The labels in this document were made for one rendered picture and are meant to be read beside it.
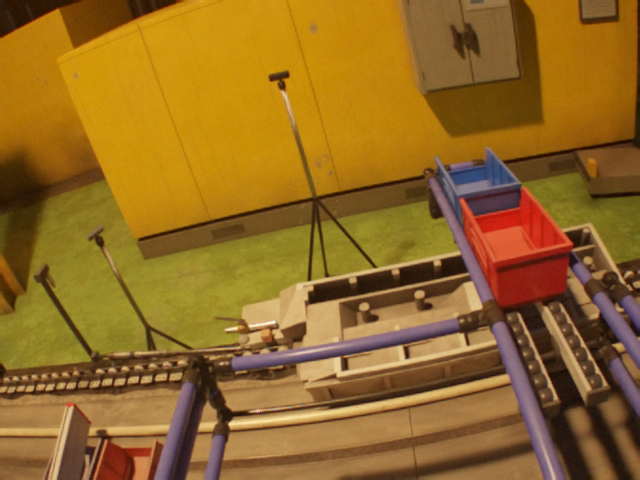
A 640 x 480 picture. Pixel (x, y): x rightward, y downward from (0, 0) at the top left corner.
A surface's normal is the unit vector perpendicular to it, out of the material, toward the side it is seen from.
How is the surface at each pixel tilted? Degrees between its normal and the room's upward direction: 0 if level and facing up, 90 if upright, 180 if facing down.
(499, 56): 90
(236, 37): 90
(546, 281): 86
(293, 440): 0
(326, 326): 10
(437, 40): 90
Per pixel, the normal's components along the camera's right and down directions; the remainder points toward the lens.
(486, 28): -0.02, 0.58
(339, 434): -0.25, -0.79
